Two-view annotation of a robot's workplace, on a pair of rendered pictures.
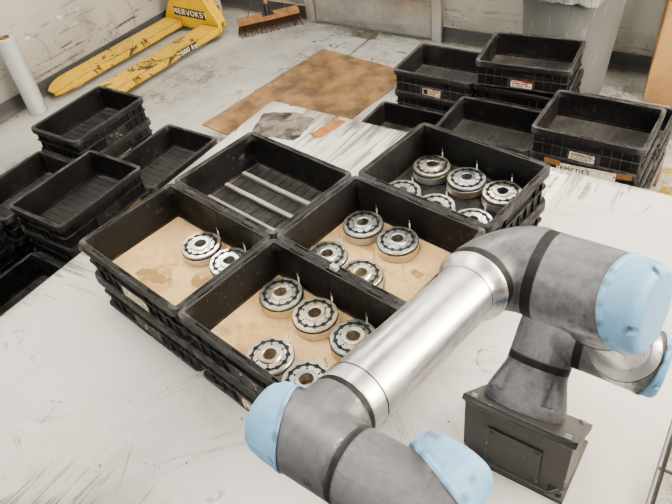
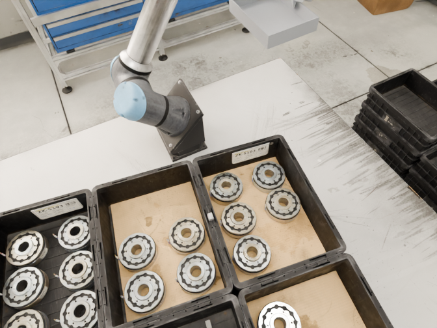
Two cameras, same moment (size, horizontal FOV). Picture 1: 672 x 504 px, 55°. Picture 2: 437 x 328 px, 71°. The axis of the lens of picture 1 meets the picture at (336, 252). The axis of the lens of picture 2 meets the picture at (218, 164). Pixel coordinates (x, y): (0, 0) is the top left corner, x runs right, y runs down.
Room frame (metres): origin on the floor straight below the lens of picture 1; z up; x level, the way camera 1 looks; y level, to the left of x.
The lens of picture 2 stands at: (1.33, 0.19, 1.69)
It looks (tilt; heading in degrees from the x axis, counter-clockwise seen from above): 56 degrees down; 208
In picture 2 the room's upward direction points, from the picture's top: 3 degrees counter-clockwise
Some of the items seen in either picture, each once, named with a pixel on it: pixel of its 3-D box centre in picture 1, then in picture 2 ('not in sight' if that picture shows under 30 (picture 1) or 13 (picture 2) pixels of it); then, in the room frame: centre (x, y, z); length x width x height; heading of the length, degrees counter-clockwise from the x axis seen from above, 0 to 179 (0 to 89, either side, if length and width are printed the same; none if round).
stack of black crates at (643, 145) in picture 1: (589, 168); not in sight; (1.98, -1.02, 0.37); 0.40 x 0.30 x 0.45; 51
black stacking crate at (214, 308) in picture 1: (293, 331); (260, 209); (0.93, 0.12, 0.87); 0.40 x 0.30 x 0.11; 43
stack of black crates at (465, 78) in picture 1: (444, 94); not in sight; (2.79, -0.63, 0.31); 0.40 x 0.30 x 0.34; 52
